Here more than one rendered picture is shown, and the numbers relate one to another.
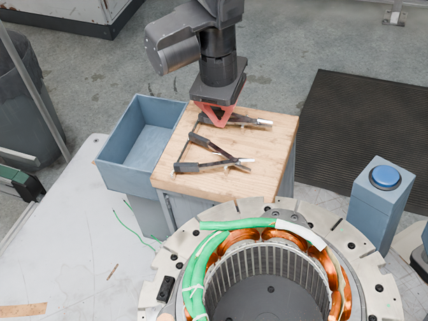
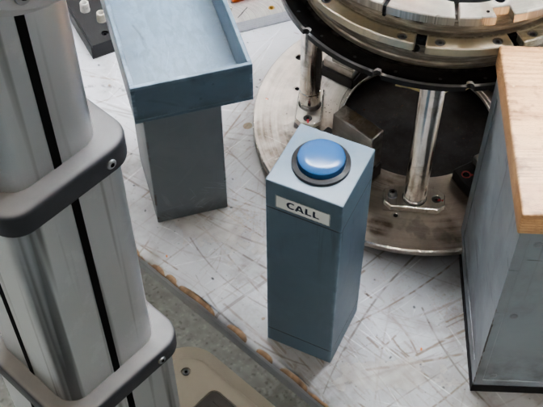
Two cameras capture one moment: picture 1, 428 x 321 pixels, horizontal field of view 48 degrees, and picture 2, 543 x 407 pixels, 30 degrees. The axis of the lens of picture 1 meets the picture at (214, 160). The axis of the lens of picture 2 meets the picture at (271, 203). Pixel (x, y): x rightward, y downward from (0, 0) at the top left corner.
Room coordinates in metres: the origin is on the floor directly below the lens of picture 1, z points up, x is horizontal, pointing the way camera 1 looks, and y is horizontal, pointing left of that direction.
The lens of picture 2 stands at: (0.92, -0.52, 1.68)
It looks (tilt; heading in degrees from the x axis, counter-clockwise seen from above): 52 degrees down; 157
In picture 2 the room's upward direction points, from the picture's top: straight up
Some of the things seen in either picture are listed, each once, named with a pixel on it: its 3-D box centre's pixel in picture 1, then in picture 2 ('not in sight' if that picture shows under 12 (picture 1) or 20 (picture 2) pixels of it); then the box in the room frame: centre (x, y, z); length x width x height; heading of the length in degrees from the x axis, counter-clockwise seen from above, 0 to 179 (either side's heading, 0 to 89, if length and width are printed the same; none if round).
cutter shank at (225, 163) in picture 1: (218, 164); not in sight; (0.47, -0.01, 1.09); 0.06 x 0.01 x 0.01; 89
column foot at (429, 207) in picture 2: not in sight; (414, 199); (0.34, -0.10, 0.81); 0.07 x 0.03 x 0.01; 60
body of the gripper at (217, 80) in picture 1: (218, 65); not in sight; (0.57, -0.03, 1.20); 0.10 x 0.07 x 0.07; 155
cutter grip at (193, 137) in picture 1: (199, 139); not in sight; (0.52, 0.02, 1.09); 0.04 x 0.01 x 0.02; 49
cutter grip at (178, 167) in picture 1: (186, 167); not in sight; (0.47, 0.04, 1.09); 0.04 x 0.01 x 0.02; 79
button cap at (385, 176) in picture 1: (385, 175); (321, 157); (0.43, -0.26, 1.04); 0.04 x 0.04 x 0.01
